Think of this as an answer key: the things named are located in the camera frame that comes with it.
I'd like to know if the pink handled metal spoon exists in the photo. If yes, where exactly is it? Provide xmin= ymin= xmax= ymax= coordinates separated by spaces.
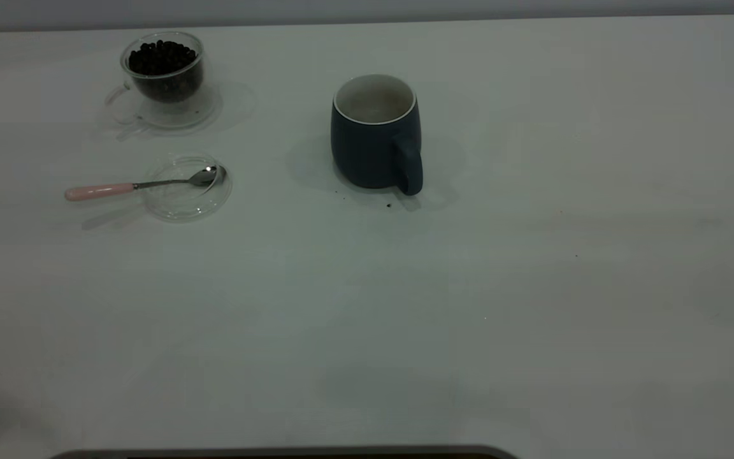
xmin=64 ymin=164 xmax=227 ymax=203

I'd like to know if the clear glass saucer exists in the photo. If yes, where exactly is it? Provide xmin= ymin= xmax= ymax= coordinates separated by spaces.
xmin=106 ymin=82 xmax=223 ymax=132
xmin=142 ymin=153 xmax=234 ymax=223

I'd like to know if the clear glass cup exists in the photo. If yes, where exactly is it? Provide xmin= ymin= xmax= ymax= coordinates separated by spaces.
xmin=104 ymin=31 xmax=206 ymax=126

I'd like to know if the dark blue ceramic mug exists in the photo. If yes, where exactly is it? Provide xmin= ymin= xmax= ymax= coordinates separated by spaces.
xmin=331 ymin=72 xmax=425 ymax=196

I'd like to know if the heap of coffee beans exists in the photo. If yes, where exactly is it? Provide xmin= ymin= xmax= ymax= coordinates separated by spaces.
xmin=127 ymin=39 xmax=203 ymax=103

